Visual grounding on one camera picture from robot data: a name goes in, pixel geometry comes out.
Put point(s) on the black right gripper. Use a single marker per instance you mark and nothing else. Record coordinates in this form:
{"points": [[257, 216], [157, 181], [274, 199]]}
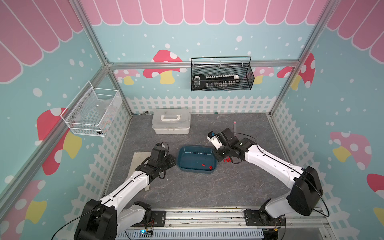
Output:
{"points": [[218, 157]]}

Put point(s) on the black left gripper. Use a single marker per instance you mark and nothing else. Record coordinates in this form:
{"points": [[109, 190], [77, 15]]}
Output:
{"points": [[172, 162]]}

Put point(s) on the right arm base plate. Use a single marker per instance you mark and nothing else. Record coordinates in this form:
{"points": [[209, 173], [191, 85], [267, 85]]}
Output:
{"points": [[255, 217]]}

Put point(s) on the black wire wall basket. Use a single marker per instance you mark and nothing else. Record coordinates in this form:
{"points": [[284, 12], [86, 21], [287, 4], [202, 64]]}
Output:
{"points": [[214, 66]]}

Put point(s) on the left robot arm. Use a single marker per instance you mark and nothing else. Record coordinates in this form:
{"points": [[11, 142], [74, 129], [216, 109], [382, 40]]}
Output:
{"points": [[106, 218]]}

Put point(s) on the white wire wall basket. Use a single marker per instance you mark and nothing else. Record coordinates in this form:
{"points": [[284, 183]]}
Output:
{"points": [[93, 111]]}

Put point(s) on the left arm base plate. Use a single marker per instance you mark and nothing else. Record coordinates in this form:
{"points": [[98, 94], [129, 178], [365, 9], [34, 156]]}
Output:
{"points": [[156, 218]]}

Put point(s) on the socket set on rail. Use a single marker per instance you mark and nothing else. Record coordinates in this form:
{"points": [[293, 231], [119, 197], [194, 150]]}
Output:
{"points": [[200, 82]]}

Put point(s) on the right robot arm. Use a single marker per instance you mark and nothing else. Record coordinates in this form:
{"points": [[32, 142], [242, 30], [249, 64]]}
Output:
{"points": [[304, 183]]}

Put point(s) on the white plastic storage case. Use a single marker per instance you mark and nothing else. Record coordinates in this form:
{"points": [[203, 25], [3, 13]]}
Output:
{"points": [[171, 121]]}

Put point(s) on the teal plastic storage box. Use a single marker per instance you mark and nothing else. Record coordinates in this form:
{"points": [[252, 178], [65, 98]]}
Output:
{"points": [[191, 158]]}

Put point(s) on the white work glove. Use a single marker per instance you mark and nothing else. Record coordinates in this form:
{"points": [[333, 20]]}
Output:
{"points": [[137, 160]]}

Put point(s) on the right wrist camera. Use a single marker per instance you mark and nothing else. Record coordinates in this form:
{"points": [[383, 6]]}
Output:
{"points": [[214, 139]]}

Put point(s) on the green circuit board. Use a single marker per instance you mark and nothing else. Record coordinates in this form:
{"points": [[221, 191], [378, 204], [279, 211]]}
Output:
{"points": [[146, 233]]}

